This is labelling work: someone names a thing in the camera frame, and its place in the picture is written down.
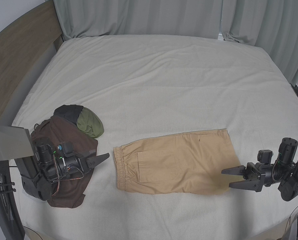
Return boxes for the bed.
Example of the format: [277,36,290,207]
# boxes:
[0,0,298,240]

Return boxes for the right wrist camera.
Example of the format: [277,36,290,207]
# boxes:
[257,149,273,164]

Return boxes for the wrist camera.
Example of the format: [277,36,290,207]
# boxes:
[59,142,76,159]
[257,149,273,164]

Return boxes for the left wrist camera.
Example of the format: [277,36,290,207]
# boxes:
[59,142,76,159]

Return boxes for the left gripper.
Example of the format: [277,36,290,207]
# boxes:
[63,155,90,176]

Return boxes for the olive green garment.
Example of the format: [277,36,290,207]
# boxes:
[76,107,104,139]

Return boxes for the brown garment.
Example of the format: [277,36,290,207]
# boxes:
[30,115,99,208]

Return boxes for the black garment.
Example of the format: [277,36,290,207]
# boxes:
[53,104,84,125]

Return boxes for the black cable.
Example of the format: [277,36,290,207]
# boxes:
[286,200,298,240]
[21,224,44,240]

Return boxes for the pale green curtain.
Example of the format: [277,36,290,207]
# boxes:
[222,0,298,85]
[42,0,226,41]

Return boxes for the tan shorts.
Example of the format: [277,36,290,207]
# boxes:
[113,128,242,196]

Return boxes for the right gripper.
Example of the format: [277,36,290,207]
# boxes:
[221,162,275,193]

